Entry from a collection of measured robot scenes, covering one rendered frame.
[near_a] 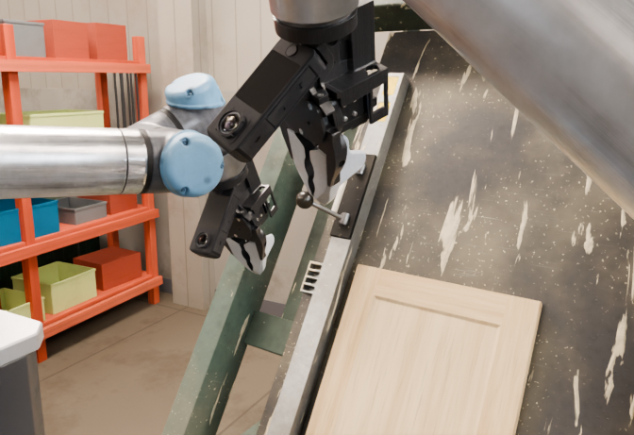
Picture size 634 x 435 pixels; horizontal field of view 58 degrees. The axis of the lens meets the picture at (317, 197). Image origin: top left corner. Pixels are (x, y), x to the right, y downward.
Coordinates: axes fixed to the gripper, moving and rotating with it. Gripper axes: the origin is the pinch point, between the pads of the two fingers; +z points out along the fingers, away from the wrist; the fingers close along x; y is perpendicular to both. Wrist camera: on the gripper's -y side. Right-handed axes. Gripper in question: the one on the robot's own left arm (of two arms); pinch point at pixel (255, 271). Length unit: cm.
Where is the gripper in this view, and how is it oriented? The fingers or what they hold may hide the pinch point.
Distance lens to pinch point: 100.7
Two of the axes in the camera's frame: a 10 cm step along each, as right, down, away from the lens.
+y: 4.4, -6.1, 6.5
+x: -8.7, -1.1, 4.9
